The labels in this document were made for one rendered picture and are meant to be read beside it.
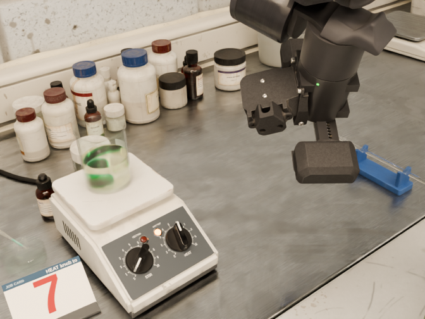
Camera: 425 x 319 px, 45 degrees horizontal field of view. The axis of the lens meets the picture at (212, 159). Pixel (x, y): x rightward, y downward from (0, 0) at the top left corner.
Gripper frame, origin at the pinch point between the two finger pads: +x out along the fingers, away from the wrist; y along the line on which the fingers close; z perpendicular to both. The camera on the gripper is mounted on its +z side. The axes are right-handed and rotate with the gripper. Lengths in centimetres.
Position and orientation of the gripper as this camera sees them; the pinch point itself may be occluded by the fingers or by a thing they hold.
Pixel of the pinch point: (308, 133)
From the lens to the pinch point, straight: 60.8
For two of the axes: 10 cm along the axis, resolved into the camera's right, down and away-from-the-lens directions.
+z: -10.0, 0.1, -0.2
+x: -0.1, 5.5, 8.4
